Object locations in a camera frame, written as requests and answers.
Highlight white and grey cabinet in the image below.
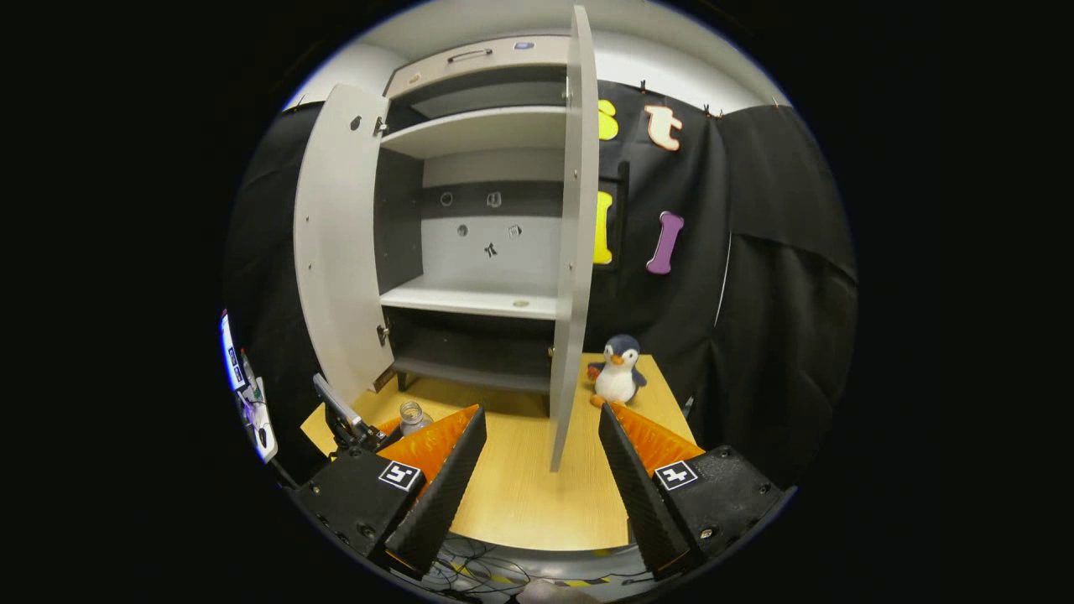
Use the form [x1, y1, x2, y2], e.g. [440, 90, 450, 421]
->
[373, 35, 580, 395]

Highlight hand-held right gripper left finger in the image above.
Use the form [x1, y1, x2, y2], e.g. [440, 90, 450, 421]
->
[289, 404, 488, 580]

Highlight clear bottle with red label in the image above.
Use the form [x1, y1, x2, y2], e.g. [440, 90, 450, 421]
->
[398, 401, 435, 437]

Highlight bright monitor screen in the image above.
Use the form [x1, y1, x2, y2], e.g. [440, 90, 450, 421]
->
[220, 309, 249, 393]

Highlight white cabinet shelf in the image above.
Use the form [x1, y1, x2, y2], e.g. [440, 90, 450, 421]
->
[380, 277, 559, 321]
[379, 106, 570, 160]

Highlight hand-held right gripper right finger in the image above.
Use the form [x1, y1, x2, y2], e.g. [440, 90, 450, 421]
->
[597, 401, 798, 581]

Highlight white cabinet door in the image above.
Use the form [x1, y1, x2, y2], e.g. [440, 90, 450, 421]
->
[294, 82, 395, 408]
[550, 4, 601, 472]

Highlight black backdrop cloth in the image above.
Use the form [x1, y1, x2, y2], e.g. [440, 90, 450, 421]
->
[225, 80, 858, 487]

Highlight beige cabinet drawer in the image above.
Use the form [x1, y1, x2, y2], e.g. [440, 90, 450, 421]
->
[384, 35, 573, 99]

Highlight black door handle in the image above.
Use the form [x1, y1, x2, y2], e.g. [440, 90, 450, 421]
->
[615, 161, 631, 271]

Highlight penguin plush toy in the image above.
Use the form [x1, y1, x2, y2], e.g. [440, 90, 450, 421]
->
[587, 334, 649, 409]

